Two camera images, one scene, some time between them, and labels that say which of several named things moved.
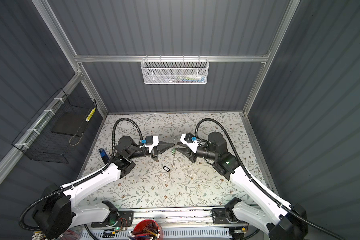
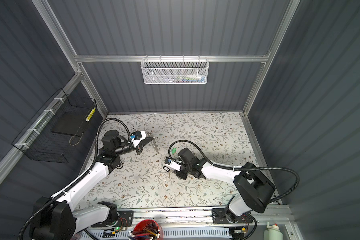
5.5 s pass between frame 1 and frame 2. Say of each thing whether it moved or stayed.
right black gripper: moved
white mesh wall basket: stayed
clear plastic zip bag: moved
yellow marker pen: stayed
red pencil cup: stayed
